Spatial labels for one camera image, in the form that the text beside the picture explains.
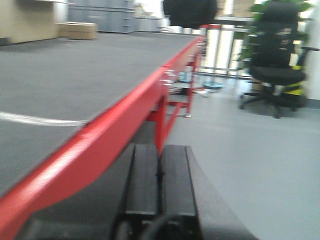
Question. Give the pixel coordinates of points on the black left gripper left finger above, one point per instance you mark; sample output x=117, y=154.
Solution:
x=142, y=196

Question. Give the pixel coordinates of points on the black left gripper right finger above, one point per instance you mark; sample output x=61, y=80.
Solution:
x=177, y=189

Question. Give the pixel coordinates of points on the dark grey carpet mat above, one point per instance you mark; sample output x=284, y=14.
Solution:
x=50, y=88

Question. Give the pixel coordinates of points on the small cardboard box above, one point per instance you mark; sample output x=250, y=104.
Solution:
x=77, y=30

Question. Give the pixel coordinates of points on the black round object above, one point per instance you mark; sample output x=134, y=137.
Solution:
x=190, y=13

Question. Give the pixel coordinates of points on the black office chair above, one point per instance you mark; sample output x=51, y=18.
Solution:
x=271, y=46

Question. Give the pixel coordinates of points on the grey storage cabinet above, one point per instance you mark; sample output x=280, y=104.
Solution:
x=111, y=16

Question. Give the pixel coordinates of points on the green potted plant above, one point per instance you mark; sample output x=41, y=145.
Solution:
x=252, y=30

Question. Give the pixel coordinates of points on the large cardboard box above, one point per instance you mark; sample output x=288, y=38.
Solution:
x=26, y=21

